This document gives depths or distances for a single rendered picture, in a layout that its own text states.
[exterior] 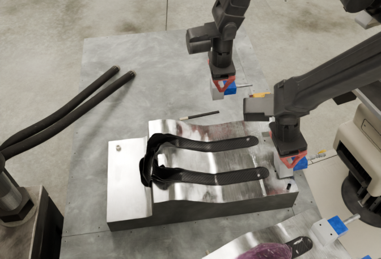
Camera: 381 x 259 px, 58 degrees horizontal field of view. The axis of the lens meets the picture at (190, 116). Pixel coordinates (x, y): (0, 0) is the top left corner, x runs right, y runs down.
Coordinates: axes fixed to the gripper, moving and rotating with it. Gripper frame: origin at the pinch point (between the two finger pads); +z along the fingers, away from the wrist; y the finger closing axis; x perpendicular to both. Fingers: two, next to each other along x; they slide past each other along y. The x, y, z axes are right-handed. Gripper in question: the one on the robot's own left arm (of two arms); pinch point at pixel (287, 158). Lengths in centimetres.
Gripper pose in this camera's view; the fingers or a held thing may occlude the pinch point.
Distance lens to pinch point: 94.1
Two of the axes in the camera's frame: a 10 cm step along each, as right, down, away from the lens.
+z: 1.8, 7.3, 6.6
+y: 1.2, 6.5, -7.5
